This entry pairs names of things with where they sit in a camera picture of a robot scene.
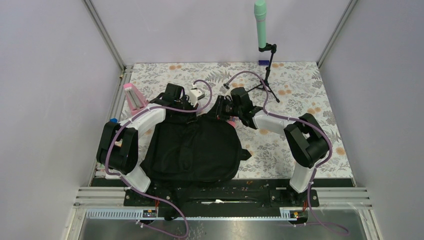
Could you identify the pink metronome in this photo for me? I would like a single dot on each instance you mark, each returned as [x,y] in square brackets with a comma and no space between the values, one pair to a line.
[135,99]

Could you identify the green microphone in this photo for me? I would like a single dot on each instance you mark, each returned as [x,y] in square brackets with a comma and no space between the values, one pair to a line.
[260,13]

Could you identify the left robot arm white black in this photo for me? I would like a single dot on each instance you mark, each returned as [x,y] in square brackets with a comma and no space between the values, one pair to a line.
[118,149]

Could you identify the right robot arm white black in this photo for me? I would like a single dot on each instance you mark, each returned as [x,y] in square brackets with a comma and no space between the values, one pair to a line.
[305,137]

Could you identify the black student backpack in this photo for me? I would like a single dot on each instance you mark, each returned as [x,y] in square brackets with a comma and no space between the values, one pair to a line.
[194,149]

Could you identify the floral table mat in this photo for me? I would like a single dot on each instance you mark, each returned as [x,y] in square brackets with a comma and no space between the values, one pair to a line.
[299,87]

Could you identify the black tripod microphone stand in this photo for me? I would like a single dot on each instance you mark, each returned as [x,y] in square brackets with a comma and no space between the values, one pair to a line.
[273,49]

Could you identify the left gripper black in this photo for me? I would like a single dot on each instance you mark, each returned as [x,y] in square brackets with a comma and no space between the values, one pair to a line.
[191,106]

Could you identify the small blue block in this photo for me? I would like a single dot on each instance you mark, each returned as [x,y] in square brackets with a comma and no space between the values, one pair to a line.
[263,62]

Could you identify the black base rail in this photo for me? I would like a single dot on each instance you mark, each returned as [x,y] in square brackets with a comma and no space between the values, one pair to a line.
[241,197]

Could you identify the pink tube container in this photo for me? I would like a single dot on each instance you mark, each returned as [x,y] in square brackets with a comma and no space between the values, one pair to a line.
[232,123]

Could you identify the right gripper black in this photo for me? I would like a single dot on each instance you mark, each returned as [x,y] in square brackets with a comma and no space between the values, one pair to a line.
[221,101]

